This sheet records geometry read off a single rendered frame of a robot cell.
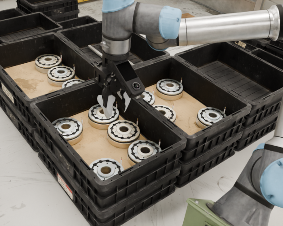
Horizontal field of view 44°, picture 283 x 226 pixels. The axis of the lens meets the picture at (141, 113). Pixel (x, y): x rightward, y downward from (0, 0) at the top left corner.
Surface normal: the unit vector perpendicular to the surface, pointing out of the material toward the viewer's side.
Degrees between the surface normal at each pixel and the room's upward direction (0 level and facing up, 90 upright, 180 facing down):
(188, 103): 0
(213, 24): 46
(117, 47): 90
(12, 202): 0
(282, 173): 58
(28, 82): 0
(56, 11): 90
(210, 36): 95
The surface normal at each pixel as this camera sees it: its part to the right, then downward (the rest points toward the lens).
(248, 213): -0.04, -0.37
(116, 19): -0.18, 0.59
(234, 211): -0.35, -0.55
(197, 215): -0.66, 0.42
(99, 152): 0.08, -0.79
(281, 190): -0.12, 0.09
